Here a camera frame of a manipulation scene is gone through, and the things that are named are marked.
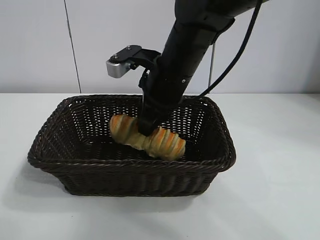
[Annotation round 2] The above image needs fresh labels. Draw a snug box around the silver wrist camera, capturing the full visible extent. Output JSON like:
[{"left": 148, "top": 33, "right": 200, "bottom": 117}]
[{"left": 105, "top": 57, "right": 135, "bottom": 80}]

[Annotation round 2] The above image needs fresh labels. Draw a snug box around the black cable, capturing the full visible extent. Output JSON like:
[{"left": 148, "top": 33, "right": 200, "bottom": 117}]
[{"left": 186, "top": 0, "right": 262, "bottom": 100}]

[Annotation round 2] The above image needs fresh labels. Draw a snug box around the dark brown wicker basket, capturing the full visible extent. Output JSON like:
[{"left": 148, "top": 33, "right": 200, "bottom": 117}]
[{"left": 26, "top": 94, "right": 237, "bottom": 201}]

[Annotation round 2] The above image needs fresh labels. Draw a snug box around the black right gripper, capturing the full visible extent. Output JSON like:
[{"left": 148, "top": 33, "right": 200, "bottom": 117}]
[{"left": 138, "top": 56, "right": 195, "bottom": 138}]

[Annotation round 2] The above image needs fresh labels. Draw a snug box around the long striped bread loaf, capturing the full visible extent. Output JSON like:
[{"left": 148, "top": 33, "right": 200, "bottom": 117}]
[{"left": 109, "top": 113, "right": 187, "bottom": 161}]

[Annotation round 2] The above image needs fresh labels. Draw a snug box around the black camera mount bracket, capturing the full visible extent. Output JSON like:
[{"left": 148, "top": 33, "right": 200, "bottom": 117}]
[{"left": 111, "top": 44, "right": 162, "bottom": 70}]

